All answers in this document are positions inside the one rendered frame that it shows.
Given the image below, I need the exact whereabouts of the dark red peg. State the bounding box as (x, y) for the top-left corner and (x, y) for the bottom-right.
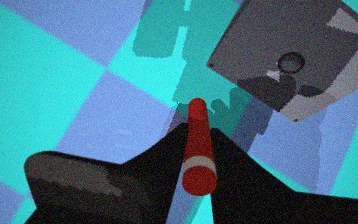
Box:
(182, 98), (217, 196)

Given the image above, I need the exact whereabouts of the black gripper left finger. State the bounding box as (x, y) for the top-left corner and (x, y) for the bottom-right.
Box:
(23, 123), (189, 224)

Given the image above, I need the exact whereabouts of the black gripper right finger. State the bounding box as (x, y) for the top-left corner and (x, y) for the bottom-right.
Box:
(210, 128), (358, 224)

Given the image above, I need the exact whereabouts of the dark grey sloped panel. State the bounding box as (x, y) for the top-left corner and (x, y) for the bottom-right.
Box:
(206, 0), (358, 125)

